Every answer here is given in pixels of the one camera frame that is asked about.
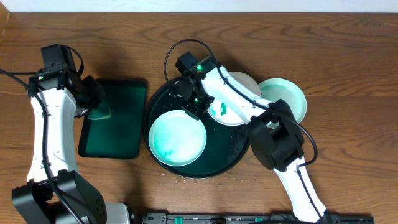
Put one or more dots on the green scrubbing sponge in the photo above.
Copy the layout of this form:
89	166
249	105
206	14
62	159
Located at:
101	111

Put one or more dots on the white plate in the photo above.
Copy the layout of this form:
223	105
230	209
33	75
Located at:
219	110

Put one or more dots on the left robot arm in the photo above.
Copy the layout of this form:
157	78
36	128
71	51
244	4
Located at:
55	192

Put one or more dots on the mint plate front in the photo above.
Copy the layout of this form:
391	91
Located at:
176	139

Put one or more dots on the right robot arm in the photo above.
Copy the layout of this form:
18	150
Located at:
275	137

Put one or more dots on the round black serving tray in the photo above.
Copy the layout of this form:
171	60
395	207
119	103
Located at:
225	146

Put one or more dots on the mint plate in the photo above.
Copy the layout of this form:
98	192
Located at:
275	89
176	139

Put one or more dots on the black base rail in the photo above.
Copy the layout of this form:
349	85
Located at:
163	218

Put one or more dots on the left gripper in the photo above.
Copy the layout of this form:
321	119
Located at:
92	97

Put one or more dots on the black rectangular water tray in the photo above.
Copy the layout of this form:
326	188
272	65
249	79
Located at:
119	136

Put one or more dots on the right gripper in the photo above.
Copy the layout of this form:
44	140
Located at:
195	112

